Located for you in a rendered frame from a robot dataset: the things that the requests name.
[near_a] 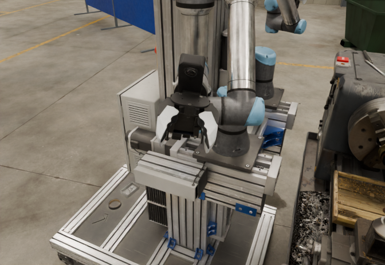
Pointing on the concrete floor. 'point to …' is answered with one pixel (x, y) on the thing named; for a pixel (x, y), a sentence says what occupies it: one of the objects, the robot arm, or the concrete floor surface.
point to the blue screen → (122, 0)
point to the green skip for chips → (365, 24)
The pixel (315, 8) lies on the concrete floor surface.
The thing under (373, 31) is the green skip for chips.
